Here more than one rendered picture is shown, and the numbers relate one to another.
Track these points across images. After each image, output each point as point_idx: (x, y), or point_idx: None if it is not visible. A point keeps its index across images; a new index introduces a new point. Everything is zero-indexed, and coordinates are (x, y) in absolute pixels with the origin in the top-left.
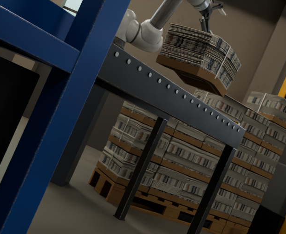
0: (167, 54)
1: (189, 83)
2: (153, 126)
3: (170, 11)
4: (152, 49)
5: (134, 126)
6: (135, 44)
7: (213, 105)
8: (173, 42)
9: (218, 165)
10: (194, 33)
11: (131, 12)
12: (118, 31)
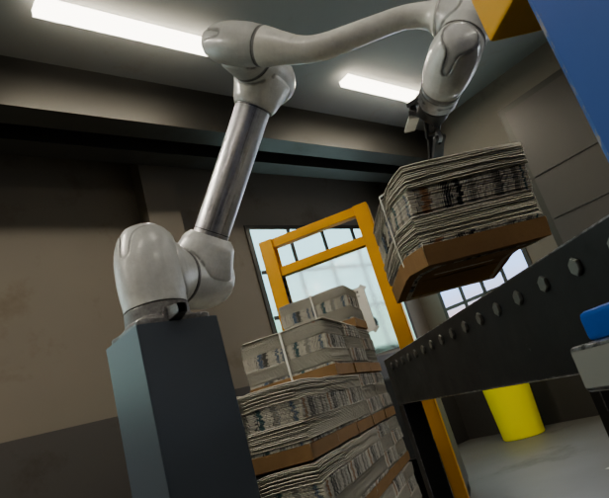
0: (443, 233)
1: (424, 292)
2: (412, 431)
3: (243, 188)
4: (228, 292)
5: (296, 482)
6: (198, 300)
7: (316, 348)
8: (440, 201)
9: (605, 393)
10: (477, 158)
11: (162, 227)
12: (171, 283)
